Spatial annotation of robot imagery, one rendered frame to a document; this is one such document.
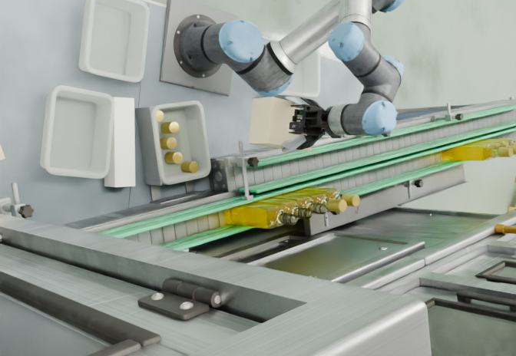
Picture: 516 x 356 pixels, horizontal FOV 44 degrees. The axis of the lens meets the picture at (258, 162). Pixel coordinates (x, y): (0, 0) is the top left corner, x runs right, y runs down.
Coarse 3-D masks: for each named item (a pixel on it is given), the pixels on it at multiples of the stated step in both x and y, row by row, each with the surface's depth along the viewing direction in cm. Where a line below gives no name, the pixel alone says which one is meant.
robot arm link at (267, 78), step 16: (336, 0) 173; (384, 0) 169; (400, 0) 170; (320, 16) 175; (336, 16) 173; (304, 32) 177; (320, 32) 175; (272, 48) 179; (288, 48) 179; (304, 48) 178; (272, 64) 179; (288, 64) 180; (256, 80) 181; (272, 80) 182; (288, 80) 185; (272, 96) 186
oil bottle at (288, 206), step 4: (260, 200) 181; (264, 200) 180; (268, 200) 180; (272, 200) 179; (276, 200) 178; (280, 200) 177; (284, 200) 177; (288, 200) 176; (292, 200) 175; (268, 204) 177; (272, 204) 175; (276, 204) 174; (280, 204) 173; (284, 204) 172; (288, 204) 172; (292, 204) 173; (296, 204) 173; (284, 208) 172; (288, 208) 172; (292, 208) 172; (288, 212) 172; (292, 212) 172
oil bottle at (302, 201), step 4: (272, 196) 185; (276, 196) 184; (280, 196) 184; (284, 196) 183; (288, 196) 182; (292, 196) 181; (296, 196) 180; (300, 196) 180; (304, 196) 179; (308, 196) 179; (296, 200) 176; (300, 200) 176; (304, 200) 176; (308, 200) 176; (312, 200) 177; (300, 204) 176; (304, 204) 175
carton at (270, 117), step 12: (252, 108) 168; (264, 108) 164; (276, 108) 163; (288, 108) 166; (252, 120) 167; (264, 120) 163; (276, 120) 163; (288, 120) 166; (252, 132) 166; (264, 132) 163; (276, 132) 163; (288, 132) 166; (264, 144) 167; (276, 144) 164
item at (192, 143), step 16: (176, 112) 185; (192, 112) 185; (192, 128) 186; (192, 144) 188; (160, 160) 174; (192, 160) 189; (208, 160) 184; (160, 176) 174; (176, 176) 180; (192, 176) 181
